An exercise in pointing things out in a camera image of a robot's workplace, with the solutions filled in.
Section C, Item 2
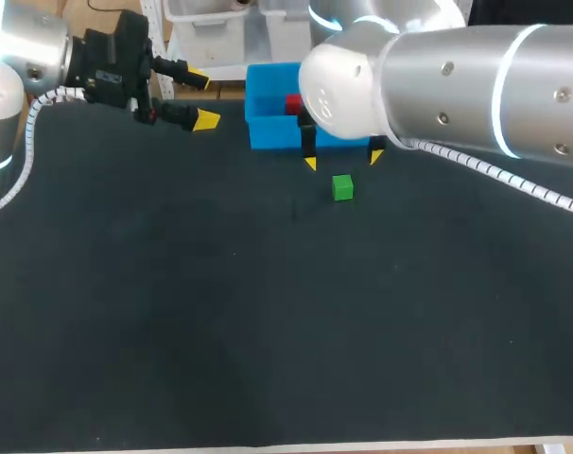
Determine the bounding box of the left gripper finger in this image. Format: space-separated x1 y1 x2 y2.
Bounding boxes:
297 109 319 171

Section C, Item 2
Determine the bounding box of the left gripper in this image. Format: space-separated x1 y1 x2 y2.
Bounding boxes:
64 11 221 133

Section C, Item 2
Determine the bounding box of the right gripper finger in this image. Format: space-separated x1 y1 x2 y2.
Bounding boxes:
368 135 388 166

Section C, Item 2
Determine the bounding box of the green cube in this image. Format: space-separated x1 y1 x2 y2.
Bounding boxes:
332 174 354 201

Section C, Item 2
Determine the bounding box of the grey plastic storage box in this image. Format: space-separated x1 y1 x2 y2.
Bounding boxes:
163 0 265 80
257 0 317 66

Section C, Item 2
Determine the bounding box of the white perforated strip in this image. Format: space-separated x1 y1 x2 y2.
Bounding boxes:
141 0 175 101

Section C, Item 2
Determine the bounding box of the blue plastic bin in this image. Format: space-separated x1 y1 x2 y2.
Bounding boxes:
243 61 377 151

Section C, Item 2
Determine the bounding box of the white cable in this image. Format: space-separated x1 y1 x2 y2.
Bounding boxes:
399 136 573 218
0 87 87 218

